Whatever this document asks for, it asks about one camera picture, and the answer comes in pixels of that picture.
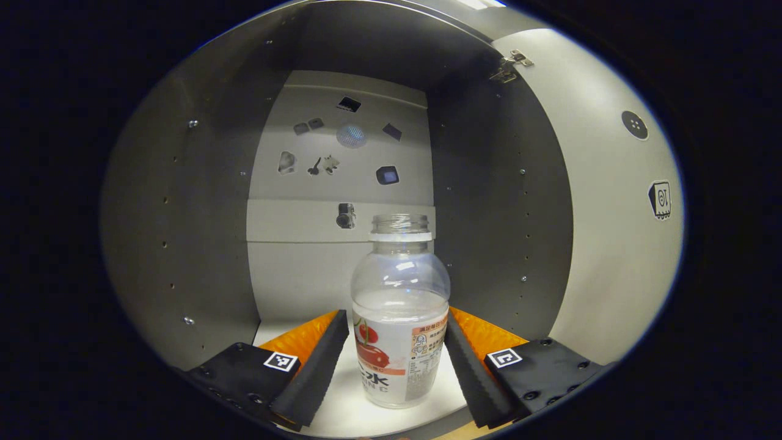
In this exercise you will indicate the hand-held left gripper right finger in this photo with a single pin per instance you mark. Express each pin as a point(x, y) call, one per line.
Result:
point(473, 379)

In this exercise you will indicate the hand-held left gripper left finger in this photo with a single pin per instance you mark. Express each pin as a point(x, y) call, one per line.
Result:
point(317, 373)

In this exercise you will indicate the clear plastic bottle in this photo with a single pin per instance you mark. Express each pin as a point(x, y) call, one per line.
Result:
point(397, 342)

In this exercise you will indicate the white cabinet shelf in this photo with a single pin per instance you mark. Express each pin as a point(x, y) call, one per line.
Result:
point(348, 415)

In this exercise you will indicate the metal door hinge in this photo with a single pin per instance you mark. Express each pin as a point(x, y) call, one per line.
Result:
point(507, 73)

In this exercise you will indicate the wide ceiling light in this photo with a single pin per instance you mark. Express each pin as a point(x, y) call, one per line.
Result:
point(482, 3)

